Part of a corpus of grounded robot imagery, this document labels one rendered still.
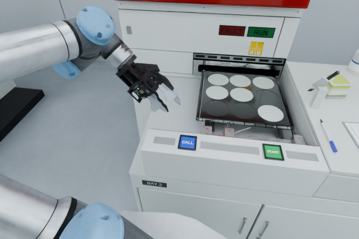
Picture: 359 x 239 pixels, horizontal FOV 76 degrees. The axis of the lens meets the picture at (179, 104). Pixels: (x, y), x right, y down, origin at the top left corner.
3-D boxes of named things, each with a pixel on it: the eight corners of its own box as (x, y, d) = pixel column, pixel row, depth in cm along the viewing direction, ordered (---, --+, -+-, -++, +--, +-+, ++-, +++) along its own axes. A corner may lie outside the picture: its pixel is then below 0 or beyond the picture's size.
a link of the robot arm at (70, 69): (51, 44, 49) (86, 20, 56) (44, 64, 58) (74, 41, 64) (80, 71, 52) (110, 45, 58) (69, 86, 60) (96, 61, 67)
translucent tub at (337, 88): (316, 87, 94) (323, 73, 90) (334, 87, 94) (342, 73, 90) (325, 98, 89) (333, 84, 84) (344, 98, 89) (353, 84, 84)
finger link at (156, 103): (157, 122, 75) (141, 101, 71) (162, 112, 80) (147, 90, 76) (164, 120, 74) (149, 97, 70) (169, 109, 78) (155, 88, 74)
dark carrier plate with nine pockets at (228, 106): (204, 71, 117) (204, 71, 116) (274, 77, 113) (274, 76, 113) (200, 118, 91) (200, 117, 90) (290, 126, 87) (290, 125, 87)
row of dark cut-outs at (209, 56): (194, 57, 118) (194, 53, 116) (282, 63, 113) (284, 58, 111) (193, 57, 117) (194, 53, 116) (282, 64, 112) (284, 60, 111)
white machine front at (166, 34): (130, 71, 131) (117, -4, 106) (276, 82, 123) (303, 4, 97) (127, 73, 129) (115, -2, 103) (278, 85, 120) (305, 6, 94)
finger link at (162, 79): (167, 97, 73) (145, 81, 72) (168, 94, 75) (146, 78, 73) (175, 87, 71) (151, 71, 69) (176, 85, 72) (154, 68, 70)
